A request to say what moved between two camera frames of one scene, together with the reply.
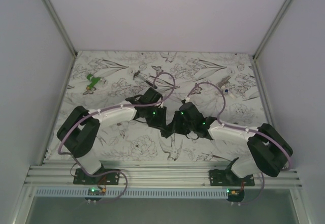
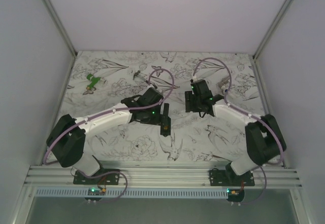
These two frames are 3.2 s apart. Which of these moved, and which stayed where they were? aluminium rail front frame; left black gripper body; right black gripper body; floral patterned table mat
Moved: right black gripper body
Stayed: left black gripper body; aluminium rail front frame; floral patterned table mat
